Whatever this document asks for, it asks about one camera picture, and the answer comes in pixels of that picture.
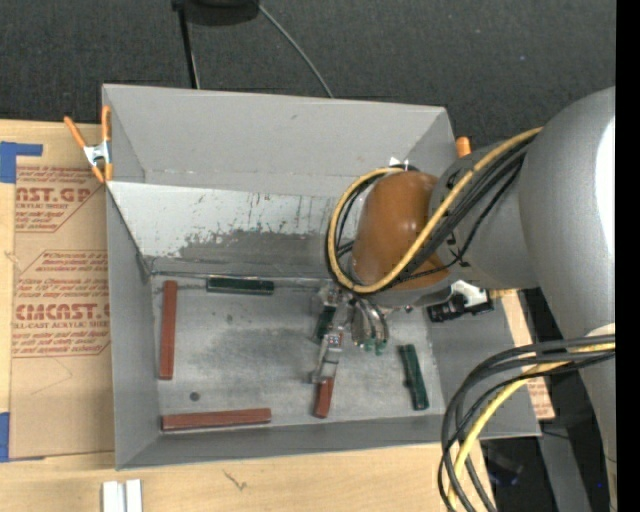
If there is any dark green flat block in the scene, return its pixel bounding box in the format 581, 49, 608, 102
397, 343, 431, 412
206, 276, 276, 297

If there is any grey metal bin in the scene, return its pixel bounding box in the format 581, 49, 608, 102
101, 83, 544, 471

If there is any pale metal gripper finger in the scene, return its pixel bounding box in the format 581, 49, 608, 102
310, 331, 345, 386
312, 287, 344, 340

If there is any black cylinder on white bracket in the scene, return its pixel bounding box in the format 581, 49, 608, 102
427, 279, 495, 324

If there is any red-brown flat block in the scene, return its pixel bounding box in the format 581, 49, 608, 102
312, 377, 337, 420
160, 407, 273, 433
158, 279, 180, 381

